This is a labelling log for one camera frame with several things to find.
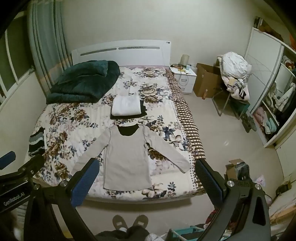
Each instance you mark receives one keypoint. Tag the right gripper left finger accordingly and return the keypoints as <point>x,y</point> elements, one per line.
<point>67,196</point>

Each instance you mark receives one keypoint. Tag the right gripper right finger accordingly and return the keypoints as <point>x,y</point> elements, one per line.
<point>238,202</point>

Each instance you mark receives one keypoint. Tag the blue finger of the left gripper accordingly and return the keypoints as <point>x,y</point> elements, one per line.
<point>7,159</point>

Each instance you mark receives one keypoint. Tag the beige long sleeve shirt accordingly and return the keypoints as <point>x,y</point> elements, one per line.
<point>126,165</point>

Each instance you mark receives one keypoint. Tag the chair with clothes pile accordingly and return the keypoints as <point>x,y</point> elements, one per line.
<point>237,89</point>

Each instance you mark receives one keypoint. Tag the striped garment on bed edge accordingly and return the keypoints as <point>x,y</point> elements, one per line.
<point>37,143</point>

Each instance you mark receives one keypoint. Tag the small open cardboard box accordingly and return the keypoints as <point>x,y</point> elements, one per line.
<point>238,170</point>

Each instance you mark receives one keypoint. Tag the left grey slipper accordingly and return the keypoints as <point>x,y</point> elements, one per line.
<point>119,223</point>

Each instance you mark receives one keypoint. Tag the grey slipper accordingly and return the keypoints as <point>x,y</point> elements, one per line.
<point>119,223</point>
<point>141,220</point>

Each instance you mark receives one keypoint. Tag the teal plastic basket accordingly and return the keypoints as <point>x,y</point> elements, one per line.
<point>191,233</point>

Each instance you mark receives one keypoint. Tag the floral bed sheet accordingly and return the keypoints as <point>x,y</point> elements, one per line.
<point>70,128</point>

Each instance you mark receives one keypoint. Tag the right grey slipper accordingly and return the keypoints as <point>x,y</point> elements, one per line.
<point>141,220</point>

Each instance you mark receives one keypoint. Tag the checkered brown blanket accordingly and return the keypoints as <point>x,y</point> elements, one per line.
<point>190,129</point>

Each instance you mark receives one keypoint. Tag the white folded garment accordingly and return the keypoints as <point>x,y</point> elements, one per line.
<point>126,105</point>

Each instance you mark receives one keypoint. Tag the dark green quilt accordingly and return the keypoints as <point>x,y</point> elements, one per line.
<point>85,82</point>

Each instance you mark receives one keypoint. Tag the green curtain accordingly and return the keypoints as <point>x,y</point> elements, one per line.
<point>47,41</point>

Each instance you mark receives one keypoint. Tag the black folded garment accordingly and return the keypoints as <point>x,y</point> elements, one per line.
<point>124,115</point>

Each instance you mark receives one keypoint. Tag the brown cardboard box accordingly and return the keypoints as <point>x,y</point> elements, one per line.
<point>208,81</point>

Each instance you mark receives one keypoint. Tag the white wardrobe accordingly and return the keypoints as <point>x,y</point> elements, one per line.
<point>271,86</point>

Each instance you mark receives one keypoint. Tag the white bundled duvet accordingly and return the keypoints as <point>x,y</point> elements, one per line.
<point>234,65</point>

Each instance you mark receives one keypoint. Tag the white nightstand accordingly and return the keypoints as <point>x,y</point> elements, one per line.
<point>185,79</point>

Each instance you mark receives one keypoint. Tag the white headboard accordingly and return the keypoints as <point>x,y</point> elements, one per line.
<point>127,53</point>

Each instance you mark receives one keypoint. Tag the window with white frame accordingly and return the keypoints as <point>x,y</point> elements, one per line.
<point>16,57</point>

